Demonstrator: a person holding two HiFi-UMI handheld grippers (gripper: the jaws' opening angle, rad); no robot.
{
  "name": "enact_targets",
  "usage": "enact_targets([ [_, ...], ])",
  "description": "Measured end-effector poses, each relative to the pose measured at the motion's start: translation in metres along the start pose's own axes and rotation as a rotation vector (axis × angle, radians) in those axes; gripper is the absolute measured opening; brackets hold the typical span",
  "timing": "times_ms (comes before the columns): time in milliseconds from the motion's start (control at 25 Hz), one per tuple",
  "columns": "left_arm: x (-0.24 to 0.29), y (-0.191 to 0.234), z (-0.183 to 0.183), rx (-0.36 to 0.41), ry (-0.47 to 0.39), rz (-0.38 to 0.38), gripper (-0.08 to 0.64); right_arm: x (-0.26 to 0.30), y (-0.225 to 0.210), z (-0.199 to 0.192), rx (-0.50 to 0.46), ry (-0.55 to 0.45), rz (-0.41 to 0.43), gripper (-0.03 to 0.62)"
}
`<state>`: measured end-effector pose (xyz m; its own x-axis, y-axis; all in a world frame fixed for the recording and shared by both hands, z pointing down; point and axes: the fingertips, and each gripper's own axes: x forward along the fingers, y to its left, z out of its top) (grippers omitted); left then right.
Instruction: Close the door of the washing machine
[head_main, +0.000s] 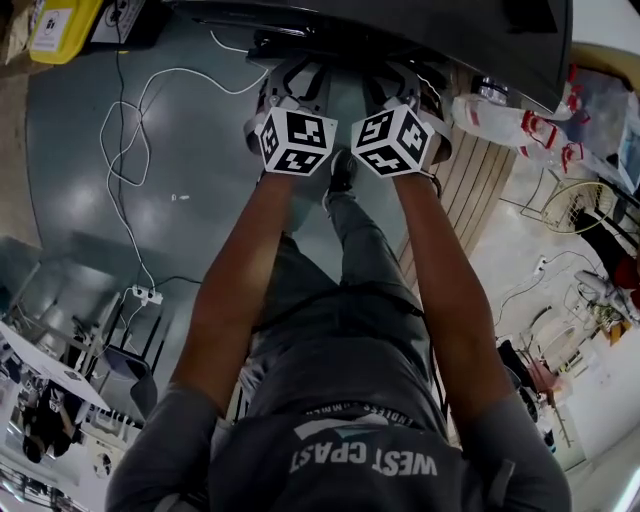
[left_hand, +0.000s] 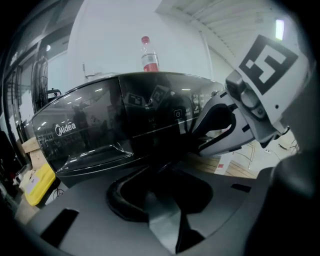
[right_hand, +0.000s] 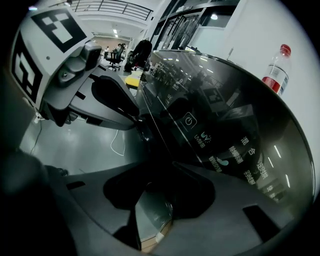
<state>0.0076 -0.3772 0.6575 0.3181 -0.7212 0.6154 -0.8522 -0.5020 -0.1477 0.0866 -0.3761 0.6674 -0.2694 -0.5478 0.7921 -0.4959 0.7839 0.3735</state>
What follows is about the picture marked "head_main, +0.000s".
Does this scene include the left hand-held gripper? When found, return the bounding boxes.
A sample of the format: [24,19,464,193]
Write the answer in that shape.
[243,55,339,178]

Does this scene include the gold wire chair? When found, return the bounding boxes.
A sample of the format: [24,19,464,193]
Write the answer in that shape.
[519,169,621,236]

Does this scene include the person's grey trousers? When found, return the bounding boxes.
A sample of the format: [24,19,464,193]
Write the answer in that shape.
[248,189,432,369]

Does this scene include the person's black shoe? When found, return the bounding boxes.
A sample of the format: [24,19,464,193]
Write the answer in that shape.
[323,148,359,207]

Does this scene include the person's right forearm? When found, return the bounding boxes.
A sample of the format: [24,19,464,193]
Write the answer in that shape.
[391,169,503,409]

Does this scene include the white cable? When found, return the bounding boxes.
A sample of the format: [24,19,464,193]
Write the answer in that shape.
[98,29,271,296]

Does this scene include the wooden slatted platform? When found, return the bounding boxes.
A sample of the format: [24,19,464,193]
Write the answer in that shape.
[397,67,519,291]

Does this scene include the person's grey t-shirt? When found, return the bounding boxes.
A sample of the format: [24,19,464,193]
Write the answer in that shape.
[103,327,572,512]

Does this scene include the white table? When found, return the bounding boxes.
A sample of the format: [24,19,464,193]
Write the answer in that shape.
[0,319,111,411]

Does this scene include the person's left forearm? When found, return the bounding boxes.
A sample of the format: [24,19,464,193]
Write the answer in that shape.
[167,170,301,416]

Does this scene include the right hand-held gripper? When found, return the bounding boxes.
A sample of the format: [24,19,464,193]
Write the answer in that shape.
[350,62,455,179]

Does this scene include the clear plastic bottle red label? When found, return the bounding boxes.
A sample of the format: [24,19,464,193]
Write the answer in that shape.
[519,130,626,181]
[451,91,560,153]

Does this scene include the yellow plastic box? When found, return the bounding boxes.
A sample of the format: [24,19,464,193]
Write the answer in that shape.
[28,0,104,65]

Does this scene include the white power strip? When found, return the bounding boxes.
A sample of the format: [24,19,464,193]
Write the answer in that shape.
[130,283,165,307]

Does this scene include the black chair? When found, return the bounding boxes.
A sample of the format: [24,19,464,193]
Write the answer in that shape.
[97,292,166,419]

